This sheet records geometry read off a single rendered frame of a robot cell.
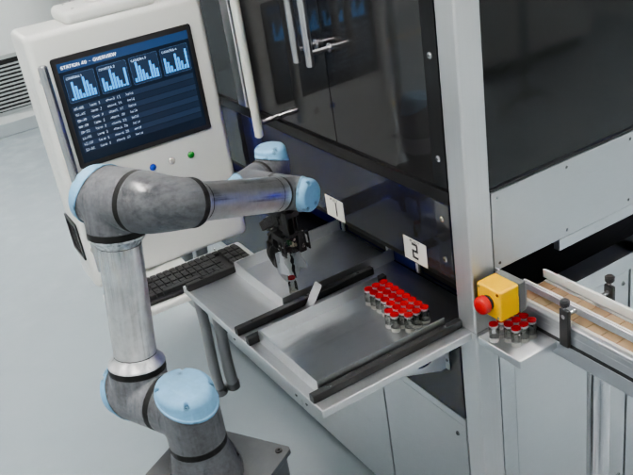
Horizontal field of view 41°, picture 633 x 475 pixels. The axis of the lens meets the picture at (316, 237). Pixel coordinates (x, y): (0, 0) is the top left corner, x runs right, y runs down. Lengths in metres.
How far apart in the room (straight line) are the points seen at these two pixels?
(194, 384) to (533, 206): 0.82
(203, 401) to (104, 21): 1.14
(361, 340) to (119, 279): 0.59
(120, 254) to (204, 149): 0.96
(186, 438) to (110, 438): 1.65
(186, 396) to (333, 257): 0.78
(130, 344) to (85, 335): 2.28
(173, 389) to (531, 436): 0.98
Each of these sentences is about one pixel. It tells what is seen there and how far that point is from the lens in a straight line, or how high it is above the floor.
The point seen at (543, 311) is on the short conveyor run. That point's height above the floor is 0.93.
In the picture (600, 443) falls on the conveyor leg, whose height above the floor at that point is 0.62.
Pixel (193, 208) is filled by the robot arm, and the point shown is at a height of 1.36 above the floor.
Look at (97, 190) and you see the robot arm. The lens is 1.58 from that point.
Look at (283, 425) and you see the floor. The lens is 3.14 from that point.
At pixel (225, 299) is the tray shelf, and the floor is 0.88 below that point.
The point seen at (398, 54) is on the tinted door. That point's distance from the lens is 1.80.
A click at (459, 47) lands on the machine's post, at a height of 1.53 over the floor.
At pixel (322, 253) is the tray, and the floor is 0.88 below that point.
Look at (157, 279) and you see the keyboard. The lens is 2.47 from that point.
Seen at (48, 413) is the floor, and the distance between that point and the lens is 3.56.
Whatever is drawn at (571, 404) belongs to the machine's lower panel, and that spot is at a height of 0.52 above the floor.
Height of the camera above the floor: 1.97
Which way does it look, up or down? 27 degrees down
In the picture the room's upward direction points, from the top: 9 degrees counter-clockwise
